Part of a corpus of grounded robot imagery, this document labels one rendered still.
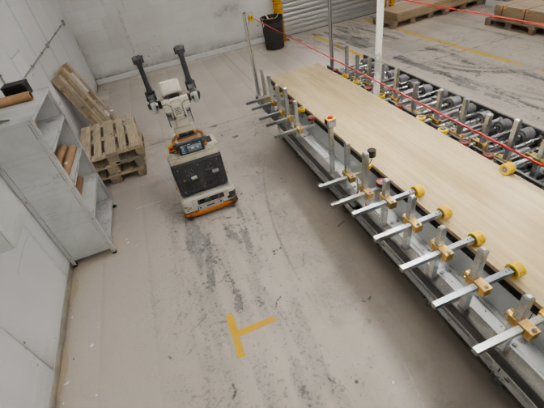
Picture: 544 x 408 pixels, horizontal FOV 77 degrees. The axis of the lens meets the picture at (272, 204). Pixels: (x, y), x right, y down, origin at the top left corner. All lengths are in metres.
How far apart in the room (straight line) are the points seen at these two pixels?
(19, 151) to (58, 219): 0.73
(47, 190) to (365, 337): 2.96
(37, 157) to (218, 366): 2.26
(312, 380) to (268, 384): 0.31
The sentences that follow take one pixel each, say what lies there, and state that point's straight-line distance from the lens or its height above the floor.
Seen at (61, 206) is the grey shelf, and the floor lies 0.73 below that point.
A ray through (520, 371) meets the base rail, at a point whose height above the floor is 0.70.
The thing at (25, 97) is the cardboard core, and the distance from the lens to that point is 3.87.
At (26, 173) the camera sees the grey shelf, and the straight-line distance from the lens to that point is 3.60.
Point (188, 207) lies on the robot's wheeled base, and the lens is 3.88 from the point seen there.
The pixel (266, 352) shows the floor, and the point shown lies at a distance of 2.82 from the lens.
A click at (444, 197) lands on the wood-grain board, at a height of 0.90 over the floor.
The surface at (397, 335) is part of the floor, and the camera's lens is 2.87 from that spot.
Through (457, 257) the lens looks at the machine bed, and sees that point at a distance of 2.42.
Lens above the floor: 2.48
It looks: 39 degrees down
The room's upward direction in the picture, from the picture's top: 11 degrees counter-clockwise
